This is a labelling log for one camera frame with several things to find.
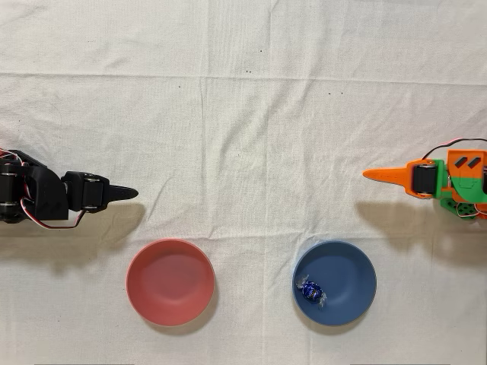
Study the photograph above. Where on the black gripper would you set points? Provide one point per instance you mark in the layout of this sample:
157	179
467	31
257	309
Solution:
92	192

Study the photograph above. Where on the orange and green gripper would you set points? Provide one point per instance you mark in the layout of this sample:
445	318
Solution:
422	180

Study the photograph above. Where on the blue candy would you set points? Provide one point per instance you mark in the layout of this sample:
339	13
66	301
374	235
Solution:
312	291

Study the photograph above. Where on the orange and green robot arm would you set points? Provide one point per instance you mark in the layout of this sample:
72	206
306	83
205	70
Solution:
466	182

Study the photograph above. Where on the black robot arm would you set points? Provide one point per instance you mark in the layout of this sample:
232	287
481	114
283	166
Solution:
42	190

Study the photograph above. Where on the red bowl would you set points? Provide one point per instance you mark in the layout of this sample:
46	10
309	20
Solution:
171	283

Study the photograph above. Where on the blue bowl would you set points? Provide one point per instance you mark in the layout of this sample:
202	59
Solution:
346	273

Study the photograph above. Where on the white wrinkled table cloth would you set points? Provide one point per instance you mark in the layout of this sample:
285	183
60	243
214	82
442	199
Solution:
228	133

